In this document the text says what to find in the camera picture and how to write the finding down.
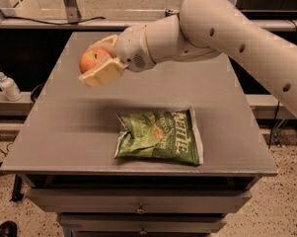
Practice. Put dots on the grey top drawer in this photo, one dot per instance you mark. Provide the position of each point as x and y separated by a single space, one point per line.
138 201

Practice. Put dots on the blue silver energy drink can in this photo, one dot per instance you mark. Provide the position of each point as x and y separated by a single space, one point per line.
172 12

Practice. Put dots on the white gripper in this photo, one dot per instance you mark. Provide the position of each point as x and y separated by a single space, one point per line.
130 48

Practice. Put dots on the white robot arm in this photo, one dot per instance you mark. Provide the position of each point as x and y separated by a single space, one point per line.
201 30

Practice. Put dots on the grey lower drawer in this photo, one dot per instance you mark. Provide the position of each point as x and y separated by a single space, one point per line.
148 223

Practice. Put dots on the metal bracket left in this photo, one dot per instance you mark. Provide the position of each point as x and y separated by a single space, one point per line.
72 11

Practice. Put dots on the grey drawer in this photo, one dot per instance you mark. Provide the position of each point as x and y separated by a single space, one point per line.
138 201
148 223

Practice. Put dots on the black shoe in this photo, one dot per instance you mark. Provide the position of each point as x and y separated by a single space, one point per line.
8 229

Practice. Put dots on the red apple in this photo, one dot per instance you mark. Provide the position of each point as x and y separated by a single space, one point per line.
92 57

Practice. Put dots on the white pump bottle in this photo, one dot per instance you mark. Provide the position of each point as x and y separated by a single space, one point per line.
9 88

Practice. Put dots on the green jalapeno chip bag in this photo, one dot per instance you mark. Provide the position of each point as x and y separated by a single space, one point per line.
170 135

